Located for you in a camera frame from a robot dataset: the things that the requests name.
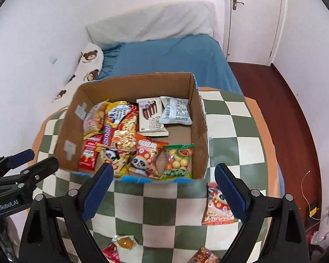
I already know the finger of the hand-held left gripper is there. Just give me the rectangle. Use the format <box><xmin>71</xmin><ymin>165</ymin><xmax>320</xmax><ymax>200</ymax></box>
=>
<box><xmin>0</xmin><ymin>149</ymin><xmax>35</xmax><ymax>178</ymax></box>
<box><xmin>16</xmin><ymin>156</ymin><xmax>60</xmax><ymax>194</ymax></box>

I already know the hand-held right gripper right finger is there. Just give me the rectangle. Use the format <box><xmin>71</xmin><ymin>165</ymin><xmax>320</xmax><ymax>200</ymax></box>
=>
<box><xmin>214</xmin><ymin>163</ymin><xmax>310</xmax><ymax>263</ymax></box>

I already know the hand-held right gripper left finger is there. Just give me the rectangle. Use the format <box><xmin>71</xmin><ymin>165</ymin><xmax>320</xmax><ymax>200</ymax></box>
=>
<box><xmin>19</xmin><ymin>162</ymin><xmax>115</xmax><ymax>263</ymax></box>

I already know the small orange panda snack packet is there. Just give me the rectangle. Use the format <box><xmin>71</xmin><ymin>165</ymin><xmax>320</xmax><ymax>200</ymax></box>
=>
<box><xmin>201</xmin><ymin>182</ymin><xmax>236</xmax><ymax>226</ymax></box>

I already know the yellow panda snack packet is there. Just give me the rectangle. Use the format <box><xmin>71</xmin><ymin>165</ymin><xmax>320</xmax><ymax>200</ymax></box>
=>
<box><xmin>96</xmin><ymin>142</ymin><xmax>132</xmax><ymax>178</ymax></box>

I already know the long red snack packet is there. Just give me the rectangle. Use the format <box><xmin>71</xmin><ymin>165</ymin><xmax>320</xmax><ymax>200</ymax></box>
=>
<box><xmin>78</xmin><ymin>134</ymin><xmax>105</xmax><ymax>170</ymax></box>

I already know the cardboard box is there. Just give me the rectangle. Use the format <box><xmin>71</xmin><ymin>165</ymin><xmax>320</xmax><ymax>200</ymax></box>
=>
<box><xmin>54</xmin><ymin>72</ymin><xmax>210</xmax><ymax>184</ymax></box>

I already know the large orange panda snack packet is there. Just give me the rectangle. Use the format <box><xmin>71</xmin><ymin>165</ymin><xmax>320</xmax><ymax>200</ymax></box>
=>
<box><xmin>126</xmin><ymin>133</ymin><xmax>169</xmax><ymax>178</ymax></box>

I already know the green ball candy packet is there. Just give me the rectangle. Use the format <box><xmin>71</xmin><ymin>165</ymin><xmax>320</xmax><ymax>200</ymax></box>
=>
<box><xmin>159</xmin><ymin>143</ymin><xmax>195</xmax><ymax>181</ymax></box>

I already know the yellow red instant noodle packet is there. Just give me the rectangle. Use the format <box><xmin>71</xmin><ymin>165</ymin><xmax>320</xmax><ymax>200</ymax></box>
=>
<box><xmin>103</xmin><ymin>101</ymin><xmax>140</xmax><ymax>156</ymax></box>

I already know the clear beige snack packet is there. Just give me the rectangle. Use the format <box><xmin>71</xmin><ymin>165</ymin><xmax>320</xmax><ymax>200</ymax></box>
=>
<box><xmin>83</xmin><ymin>100</ymin><xmax>110</xmax><ymax>140</ymax></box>

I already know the white chocolate stick biscuit packet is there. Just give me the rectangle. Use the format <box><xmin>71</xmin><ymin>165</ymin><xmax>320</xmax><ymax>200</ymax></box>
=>
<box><xmin>136</xmin><ymin>98</ymin><xmax>169</xmax><ymax>137</ymax></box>

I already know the white grey snack packet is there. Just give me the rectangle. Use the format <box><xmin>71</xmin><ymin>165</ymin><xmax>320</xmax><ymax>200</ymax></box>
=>
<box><xmin>159</xmin><ymin>96</ymin><xmax>193</xmax><ymax>126</ymax></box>

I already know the clear braised egg packet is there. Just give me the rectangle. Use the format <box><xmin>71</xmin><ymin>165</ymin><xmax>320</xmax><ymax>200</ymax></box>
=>
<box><xmin>111</xmin><ymin>235</ymin><xmax>139</xmax><ymax>251</ymax></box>

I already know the green white checkered mat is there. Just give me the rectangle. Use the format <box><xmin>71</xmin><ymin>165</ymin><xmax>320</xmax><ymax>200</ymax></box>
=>
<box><xmin>33</xmin><ymin>86</ymin><xmax>284</xmax><ymax>263</ymax></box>

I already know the small red snack packet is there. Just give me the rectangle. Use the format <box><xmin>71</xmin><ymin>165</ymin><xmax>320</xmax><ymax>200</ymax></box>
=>
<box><xmin>101</xmin><ymin>242</ymin><xmax>121</xmax><ymax>263</ymax></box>

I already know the brown snack packet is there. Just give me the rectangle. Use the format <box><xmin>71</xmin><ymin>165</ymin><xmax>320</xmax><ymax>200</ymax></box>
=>
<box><xmin>190</xmin><ymin>247</ymin><xmax>220</xmax><ymax>263</ymax></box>

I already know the white bear print pillow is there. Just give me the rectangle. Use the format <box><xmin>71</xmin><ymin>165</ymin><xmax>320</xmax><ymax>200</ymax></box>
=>
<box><xmin>53</xmin><ymin>43</ymin><xmax>105</xmax><ymax>103</ymax></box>

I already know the blue bed sheet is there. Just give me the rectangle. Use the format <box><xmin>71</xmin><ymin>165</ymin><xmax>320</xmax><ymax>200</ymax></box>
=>
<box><xmin>97</xmin><ymin>33</ymin><xmax>244</xmax><ymax>96</ymax></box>

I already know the white door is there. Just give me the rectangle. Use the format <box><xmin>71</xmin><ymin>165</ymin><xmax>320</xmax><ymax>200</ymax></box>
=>
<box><xmin>224</xmin><ymin>0</ymin><xmax>287</xmax><ymax>66</ymax></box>

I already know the grey textured pillow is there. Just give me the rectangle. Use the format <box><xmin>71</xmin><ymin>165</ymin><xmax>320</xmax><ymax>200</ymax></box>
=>
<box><xmin>86</xmin><ymin>0</ymin><xmax>215</xmax><ymax>50</ymax></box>

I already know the thin white wire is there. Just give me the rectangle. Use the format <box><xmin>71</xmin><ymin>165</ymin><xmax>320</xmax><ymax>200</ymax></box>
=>
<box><xmin>302</xmin><ymin>171</ymin><xmax>322</xmax><ymax>220</ymax></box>

